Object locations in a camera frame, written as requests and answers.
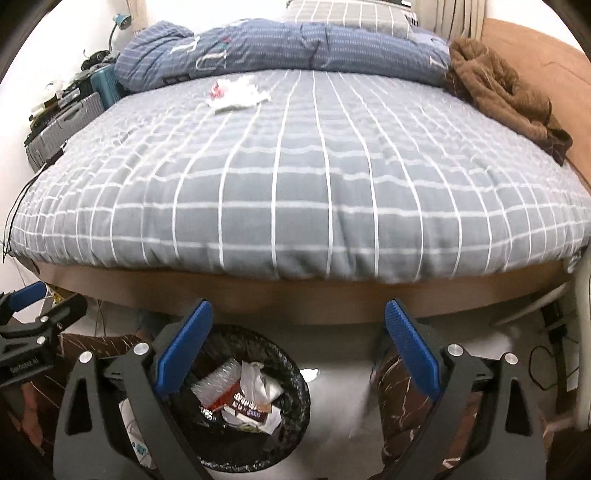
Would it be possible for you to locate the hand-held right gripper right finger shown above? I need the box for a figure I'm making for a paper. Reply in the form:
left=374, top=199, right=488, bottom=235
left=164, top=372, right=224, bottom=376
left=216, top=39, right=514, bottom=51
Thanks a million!
left=384, top=299, right=548, bottom=480

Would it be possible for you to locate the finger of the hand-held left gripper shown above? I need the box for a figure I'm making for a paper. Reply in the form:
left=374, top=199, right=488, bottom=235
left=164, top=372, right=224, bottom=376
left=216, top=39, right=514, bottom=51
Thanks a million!
left=0, top=293, right=88, bottom=352
left=0, top=281, right=49, bottom=320

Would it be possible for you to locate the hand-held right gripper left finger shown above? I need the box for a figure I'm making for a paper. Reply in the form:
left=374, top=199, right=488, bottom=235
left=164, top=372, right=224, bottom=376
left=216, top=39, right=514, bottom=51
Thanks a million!
left=53, top=298, right=215, bottom=480

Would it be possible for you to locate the black lined trash bin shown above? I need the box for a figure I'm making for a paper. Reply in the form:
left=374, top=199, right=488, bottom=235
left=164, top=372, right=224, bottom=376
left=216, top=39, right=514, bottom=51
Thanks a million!
left=117, top=323, right=311, bottom=472

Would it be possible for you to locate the person's left patterned pants leg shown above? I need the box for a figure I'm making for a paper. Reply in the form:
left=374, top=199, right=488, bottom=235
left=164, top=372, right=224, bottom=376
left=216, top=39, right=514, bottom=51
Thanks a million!
left=58, top=330, right=155, bottom=358

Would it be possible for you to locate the person's patterned pants leg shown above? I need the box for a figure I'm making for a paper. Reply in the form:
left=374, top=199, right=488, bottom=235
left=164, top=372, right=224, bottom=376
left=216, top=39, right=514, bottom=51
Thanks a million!
left=372, top=346, right=485, bottom=467
left=58, top=330, right=155, bottom=358

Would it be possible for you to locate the person's right patterned pants leg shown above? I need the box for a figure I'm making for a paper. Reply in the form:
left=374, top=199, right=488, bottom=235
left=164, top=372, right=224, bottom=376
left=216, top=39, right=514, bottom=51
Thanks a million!
left=372, top=346, right=485, bottom=467

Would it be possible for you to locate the crumpled white wrapper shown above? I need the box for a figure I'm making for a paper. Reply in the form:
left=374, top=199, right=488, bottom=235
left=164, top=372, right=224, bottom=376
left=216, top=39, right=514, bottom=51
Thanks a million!
left=222, top=361, right=284, bottom=435

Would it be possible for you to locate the white paper with blue print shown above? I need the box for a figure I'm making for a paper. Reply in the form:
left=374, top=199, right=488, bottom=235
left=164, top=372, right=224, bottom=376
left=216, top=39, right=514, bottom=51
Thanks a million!
left=119, top=399, right=155, bottom=469

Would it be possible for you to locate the grey suitcase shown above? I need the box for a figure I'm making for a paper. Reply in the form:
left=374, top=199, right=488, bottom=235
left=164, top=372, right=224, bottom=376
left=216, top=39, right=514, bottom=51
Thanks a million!
left=25, top=92, right=105, bottom=169

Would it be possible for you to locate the bed with grey checked sheet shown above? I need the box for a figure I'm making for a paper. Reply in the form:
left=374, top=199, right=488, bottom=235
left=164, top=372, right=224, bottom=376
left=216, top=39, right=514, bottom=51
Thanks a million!
left=9, top=69, right=591, bottom=284

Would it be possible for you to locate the teal suitcase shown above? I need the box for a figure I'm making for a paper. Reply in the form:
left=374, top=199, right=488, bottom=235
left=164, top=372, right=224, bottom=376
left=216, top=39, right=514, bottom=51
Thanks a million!
left=90, top=65, right=125, bottom=104

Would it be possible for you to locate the white plastic bag with barcode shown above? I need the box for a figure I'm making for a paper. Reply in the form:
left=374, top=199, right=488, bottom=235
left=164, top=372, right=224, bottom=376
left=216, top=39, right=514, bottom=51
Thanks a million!
left=210, top=95, right=259, bottom=114

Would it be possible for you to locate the black clutter on suitcase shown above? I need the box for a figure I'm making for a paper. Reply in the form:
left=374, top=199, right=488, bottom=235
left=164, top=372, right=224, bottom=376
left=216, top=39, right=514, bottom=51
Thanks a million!
left=81, top=50, right=116, bottom=73

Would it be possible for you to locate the brown fleece garment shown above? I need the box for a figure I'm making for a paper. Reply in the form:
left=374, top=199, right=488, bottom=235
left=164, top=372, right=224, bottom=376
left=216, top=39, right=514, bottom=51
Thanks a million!
left=445, top=38, right=573, bottom=166

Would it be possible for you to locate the blue desk lamp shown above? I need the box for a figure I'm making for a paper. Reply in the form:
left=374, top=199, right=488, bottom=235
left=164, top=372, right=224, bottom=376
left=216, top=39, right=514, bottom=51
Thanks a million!
left=108, top=13, right=132, bottom=51

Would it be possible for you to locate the blue striped duvet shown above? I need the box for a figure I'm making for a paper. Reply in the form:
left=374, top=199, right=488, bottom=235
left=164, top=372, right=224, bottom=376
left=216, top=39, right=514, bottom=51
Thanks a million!
left=114, top=18, right=451, bottom=93

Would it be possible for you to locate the wooden headboard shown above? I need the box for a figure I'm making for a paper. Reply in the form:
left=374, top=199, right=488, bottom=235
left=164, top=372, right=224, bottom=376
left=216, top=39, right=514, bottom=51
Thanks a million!
left=480, top=18, right=591, bottom=185

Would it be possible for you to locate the beige curtain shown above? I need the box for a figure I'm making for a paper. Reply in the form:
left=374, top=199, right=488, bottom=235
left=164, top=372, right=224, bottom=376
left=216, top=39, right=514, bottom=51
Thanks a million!
left=434, top=0, right=488, bottom=42

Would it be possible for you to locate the grey checked pillow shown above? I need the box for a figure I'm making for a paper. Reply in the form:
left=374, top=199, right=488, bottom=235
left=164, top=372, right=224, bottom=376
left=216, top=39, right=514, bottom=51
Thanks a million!
left=286, top=0, right=419, bottom=35

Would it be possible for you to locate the wooden bed frame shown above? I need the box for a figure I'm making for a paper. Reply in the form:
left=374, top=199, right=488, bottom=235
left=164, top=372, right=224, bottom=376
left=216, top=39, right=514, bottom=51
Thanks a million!
left=32, top=258, right=573, bottom=326

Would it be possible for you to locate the black floor cable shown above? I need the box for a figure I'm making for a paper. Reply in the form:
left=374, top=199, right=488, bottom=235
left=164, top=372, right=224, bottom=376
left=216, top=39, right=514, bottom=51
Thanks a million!
left=529, top=344, right=581, bottom=385

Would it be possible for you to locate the white mesh drawstring pouch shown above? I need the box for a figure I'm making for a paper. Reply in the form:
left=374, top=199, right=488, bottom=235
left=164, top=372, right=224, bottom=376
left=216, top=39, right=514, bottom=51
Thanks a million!
left=231, top=76, right=271, bottom=104

